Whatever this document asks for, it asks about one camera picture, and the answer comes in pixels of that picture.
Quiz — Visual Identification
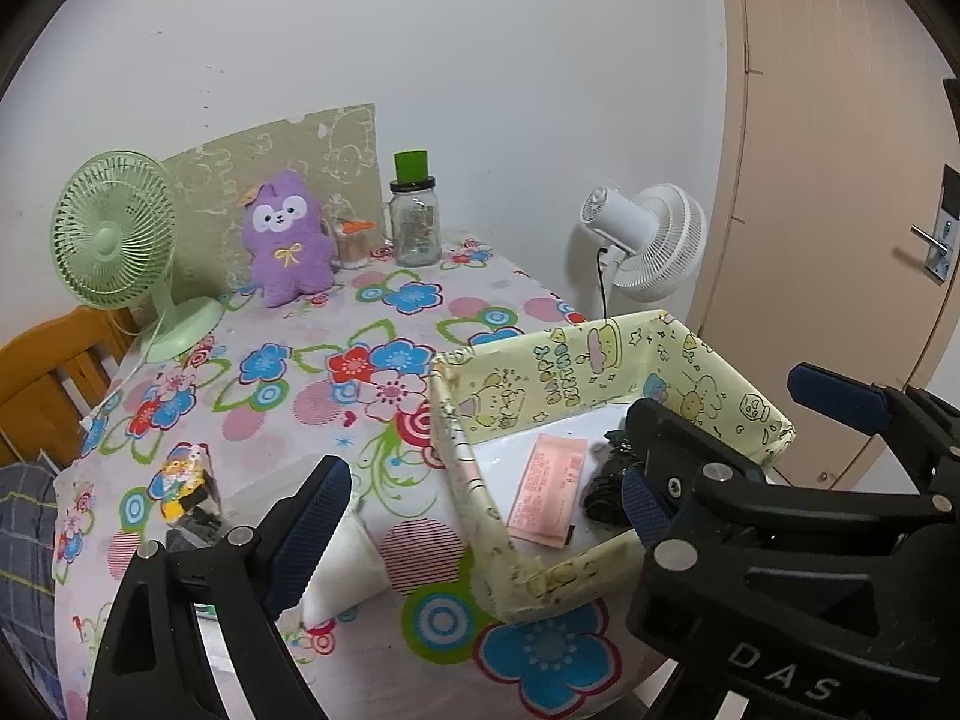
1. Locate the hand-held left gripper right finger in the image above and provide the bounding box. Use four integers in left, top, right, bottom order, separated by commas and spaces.
621, 466, 672, 552

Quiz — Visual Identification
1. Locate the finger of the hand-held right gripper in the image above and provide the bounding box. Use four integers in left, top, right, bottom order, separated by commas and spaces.
787, 362, 960, 496
625, 396, 960, 650

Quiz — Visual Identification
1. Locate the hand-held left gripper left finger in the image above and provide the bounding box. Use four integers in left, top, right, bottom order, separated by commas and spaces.
86, 454, 353, 720

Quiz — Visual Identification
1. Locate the dark grey cloth bundle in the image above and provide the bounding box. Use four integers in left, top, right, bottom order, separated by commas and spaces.
581, 420, 647, 527

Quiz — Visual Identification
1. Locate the white cloth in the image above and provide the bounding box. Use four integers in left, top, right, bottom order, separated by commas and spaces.
300, 506, 392, 627

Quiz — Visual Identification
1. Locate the yellow cartoon print box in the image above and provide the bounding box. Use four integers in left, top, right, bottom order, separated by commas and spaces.
427, 309, 796, 627

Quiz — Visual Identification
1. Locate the pink packet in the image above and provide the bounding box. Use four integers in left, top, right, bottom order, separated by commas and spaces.
508, 435, 588, 550

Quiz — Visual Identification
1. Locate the cartoon print tissue pack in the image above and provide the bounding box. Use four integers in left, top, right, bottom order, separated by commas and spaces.
150, 444, 222, 533

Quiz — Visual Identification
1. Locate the floral tablecloth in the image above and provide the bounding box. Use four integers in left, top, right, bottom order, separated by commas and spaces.
52, 229, 676, 720

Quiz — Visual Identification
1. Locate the white standing fan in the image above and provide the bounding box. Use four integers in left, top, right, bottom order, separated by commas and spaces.
579, 181, 709, 320

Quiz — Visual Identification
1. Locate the beige door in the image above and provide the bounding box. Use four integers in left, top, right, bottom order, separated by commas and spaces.
686, 0, 960, 492

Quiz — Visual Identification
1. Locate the purple plush toy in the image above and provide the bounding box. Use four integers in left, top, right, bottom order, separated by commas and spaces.
241, 170, 338, 308

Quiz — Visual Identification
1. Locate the grey plaid bedding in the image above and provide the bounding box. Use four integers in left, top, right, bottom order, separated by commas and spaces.
0, 461, 62, 691

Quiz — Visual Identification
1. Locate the toothpick holder with carrot lid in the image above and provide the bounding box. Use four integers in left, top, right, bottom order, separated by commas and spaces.
334, 217, 374, 271

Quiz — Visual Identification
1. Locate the wooden chair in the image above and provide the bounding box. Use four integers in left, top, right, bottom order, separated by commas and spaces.
0, 304, 143, 466

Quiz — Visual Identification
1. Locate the clear glass cup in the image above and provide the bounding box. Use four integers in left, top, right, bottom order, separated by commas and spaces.
322, 193, 355, 241

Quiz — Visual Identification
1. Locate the glass jar with green cap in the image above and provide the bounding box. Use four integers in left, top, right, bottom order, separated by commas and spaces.
388, 150, 442, 267

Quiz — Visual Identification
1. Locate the green desk fan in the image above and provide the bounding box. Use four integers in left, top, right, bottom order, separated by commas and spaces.
51, 150, 226, 365

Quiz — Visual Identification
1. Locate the green patterned board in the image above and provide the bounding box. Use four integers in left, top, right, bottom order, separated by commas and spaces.
161, 103, 380, 293

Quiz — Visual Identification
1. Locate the metal door handle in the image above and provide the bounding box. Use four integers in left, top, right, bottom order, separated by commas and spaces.
911, 169, 960, 284

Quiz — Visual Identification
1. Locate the white fan cable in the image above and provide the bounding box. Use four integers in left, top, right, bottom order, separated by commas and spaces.
79, 311, 170, 440

